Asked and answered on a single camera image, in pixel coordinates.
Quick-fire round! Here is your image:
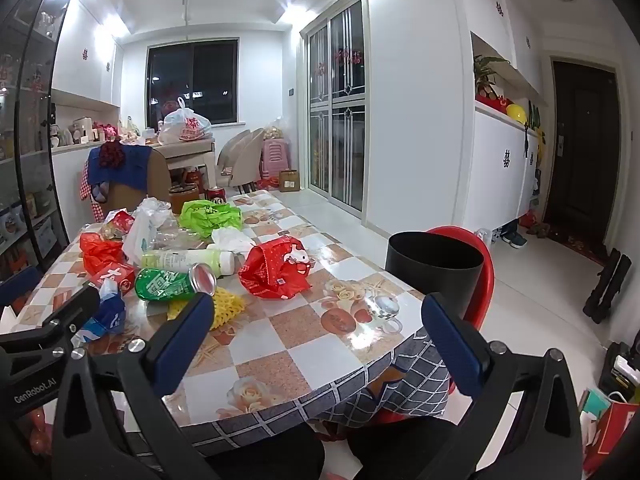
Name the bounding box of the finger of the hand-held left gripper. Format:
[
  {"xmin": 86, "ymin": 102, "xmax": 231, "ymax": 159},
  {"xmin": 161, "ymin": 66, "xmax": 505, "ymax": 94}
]
[
  {"xmin": 0, "ymin": 285, "xmax": 102, "ymax": 361},
  {"xmin": 0, "ymin": 266, "xmax": 42, "ymax": 311}
]

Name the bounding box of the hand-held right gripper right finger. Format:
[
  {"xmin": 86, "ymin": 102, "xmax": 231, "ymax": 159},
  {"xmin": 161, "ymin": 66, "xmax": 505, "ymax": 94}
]
[{"xmin": 421, "ymin": 291, "xmax": 586, "ymax": 480}]

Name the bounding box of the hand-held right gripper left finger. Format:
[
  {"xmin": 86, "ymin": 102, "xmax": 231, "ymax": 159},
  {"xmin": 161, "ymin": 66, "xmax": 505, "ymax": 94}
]
[{"xmin": 50, "ymin": 291, "xmax": 217, "ymax": 480}]

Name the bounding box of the blue white wrapper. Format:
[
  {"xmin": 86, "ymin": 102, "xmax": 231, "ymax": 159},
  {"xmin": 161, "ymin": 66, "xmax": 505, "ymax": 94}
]
[{"xmin": 75, "ymin": 280, "xmax": 127, "ymax": 343}]

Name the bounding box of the green drink can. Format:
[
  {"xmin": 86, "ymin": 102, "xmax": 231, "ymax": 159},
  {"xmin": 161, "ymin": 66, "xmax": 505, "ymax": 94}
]
[{"xmin": 134, "ymin": 262, "xmax": 218, "ymax": 302}]

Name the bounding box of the yellow foam fruit net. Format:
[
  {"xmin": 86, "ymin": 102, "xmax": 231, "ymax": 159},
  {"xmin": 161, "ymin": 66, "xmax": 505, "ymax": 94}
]
[{"xmin": 167, "ymin": 287, "xmax": 248, "ymax": 331}]

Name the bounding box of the red paper packet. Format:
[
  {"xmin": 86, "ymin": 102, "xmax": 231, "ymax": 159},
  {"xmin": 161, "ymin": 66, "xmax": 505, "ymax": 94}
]
[{"xmin": 92, "ymin": 262, "xmax": 137, "ymax": 297}]

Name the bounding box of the red plastic bag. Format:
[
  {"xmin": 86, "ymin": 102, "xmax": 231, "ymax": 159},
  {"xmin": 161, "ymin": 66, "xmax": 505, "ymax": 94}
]
[{"xmin": 79, "ymin": 232, "xmax": 126, "ymax": 277}]

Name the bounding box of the black trash bin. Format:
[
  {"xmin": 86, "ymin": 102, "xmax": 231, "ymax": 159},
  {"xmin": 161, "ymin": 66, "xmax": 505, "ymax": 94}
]
[{"xmin": 384, "ymin": 231, "xmax": 486, "ymax": 331}]

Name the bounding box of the white green plastic bottle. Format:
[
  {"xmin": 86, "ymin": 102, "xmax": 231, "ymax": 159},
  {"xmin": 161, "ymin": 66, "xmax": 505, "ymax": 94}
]
[{"xmin": 140, "ymin": 249, "xmax": 235, "ymax": 276}]

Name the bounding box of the red cartoon print bag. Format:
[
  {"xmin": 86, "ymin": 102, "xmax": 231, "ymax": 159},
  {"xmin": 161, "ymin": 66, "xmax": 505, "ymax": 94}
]
[{"xmin": 238, "ymin": 236, "xmax": 313, "ymax": 302}]

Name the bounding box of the white tissue paper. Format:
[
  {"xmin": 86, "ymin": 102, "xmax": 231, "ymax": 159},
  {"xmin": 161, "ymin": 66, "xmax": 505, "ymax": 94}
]
[{"xmin": 207, "ymin": 229, "xmax": 257, "ymax": 256}]

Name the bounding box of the bright green bag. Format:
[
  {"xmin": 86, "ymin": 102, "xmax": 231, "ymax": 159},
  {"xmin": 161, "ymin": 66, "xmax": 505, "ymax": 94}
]
[{"xmin": 179, "ymin": 199, "xmax": 244, "ymax": 238}]

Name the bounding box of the red plastic stool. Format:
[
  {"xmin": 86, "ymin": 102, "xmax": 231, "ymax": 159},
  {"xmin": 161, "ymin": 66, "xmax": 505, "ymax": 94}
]
[{"xmin": 425, "ymin": 226, "xmax": 496, "ymax": 333}]

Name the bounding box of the patterned checkered tablecloth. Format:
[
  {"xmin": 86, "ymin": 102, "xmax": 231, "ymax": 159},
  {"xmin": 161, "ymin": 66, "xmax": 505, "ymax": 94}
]
[{"xmin": 10, "ymin": 189, "xmax": 451, "ymax": 461}]

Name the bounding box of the red checkered cloth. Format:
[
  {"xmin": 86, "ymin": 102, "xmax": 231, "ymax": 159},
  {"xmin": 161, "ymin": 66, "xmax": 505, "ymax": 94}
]
[{"xmin": 77, "ymin": 170, "xmax": 108, "ymax": 221}]

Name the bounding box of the white sideboard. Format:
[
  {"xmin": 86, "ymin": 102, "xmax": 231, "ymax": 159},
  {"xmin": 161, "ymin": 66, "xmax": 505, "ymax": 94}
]
[{"xmin": 50, "ymin": 132, "xmax": 123, "ymax": 241}]

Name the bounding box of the glass display cabinet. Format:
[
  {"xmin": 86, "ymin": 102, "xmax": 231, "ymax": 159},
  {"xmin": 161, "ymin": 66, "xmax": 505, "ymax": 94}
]
[{"xmin": 0, "ymin": 0, "xmax": 71, "ymax": 286}]

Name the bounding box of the glass cup brown sleeve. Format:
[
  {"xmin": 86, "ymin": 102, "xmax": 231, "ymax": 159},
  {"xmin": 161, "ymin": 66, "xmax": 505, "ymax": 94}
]
[{"xmin": 168, "ymin": 183, "xmax": 200, "ymax": 216}]

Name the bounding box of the brown chair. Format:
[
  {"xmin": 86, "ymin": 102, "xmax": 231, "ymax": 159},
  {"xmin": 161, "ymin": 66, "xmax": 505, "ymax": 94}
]
[{"xmin": 90, "ymin": 147, "xmax": 172, "ymax": 221}]

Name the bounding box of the blue cloth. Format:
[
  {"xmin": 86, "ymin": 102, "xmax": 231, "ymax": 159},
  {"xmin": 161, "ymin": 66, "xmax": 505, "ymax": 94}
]
[{"xmin": 87, "ymin": 144, "xmax": 153, "ymax": 197}]

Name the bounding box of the black boot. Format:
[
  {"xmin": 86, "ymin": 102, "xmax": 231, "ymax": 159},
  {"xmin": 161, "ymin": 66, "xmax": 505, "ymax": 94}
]
[
  {"xmin": 582, "ymin": 255, "xmax": 618, "ymax": 318},
  {"xmin": 597, "ymin": 249, "xmax": 632, "ymax": 324}
]

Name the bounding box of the dark red knitted cloth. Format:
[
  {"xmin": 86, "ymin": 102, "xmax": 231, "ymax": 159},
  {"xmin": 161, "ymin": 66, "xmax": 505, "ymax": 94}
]
[{"xmin": 98, "ymin": 140, "xmax": 126, "ymax": 169}]

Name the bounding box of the dark red doormat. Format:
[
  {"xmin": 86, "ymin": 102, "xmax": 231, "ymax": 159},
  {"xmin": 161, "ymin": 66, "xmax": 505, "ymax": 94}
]
[{"xmin": 545, "ymin": 227, "xmax": 608, "ymax": 266}]

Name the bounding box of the black storage case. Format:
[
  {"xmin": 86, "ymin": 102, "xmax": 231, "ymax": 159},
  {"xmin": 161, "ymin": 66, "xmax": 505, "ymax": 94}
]
[{"xmin": 600, "ymin": 340, "xmax": 640, "ymax": 406}]

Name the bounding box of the white shoe cabinet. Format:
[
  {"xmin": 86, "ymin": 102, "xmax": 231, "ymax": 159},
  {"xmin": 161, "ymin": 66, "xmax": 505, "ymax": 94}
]
[{"xmin": 462, "ymin": 100, "xmax": 543, "ymax": 238}]

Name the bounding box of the beige dining table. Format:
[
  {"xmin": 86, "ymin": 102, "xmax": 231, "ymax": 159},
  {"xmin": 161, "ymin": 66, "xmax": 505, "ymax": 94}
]
[{"xmin": 152, "ymin": 137, "xmax": 218, "ymax": 188}]

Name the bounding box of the beige dining chair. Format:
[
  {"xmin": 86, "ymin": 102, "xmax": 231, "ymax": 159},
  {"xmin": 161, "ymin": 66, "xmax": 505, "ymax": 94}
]
[
  {"xmin": 216, "ymin": 130, "xmax": 251, "ymax": 186},
  {"xmin": 232, "ymin": 127, "xmax": 266, "ymax": 193}
]

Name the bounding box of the stack of pink stools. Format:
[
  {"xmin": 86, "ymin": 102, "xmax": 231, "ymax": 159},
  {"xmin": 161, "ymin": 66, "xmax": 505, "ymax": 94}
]
[{"xmin": 260, "ymin": 137, "xmax": 292, "ymax": 181}]

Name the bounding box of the white shopping bag red print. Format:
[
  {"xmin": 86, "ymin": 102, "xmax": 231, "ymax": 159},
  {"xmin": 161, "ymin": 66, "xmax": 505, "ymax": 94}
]
[{"xmin": 157, "ymin": 96, "xmax": 212, "ymax": 145}]

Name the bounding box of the clear snack bag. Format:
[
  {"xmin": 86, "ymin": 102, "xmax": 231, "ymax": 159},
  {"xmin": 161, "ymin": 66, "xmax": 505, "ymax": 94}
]
[{"xmin": 262, "ymin": 116, "xmax": 288, "ymax": 141}]

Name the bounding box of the dark entrance door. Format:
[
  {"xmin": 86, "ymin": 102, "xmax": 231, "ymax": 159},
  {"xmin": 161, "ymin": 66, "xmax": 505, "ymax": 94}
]
[{"xmin": 542, "ymin": 57, "xmax": 621, "ymax": 256}]

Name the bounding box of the red cloth item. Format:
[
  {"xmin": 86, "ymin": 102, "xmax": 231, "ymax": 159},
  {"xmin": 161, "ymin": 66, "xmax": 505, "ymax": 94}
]
[{"xmin": 475, "ymin": 92, "xmax": 511, "ymax": 113}]

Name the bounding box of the dark window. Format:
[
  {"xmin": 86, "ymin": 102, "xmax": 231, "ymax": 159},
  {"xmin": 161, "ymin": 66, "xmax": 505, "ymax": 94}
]
[{"xmin": 145, "ymin": 37, "xmax": 240, "ymax": 128}]

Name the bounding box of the sliding glass door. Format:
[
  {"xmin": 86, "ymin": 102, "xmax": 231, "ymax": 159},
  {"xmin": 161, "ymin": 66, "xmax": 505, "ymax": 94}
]
[{"xmin": 300, "ymin": 0, "xmax": 371, "ymax": 221}]

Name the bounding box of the potted plant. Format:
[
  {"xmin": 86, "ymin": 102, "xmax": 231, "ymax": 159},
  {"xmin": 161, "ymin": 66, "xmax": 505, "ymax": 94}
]
[{"xmin": 472, "ymin": 54, "xmax": 511, "ymax": 98}]

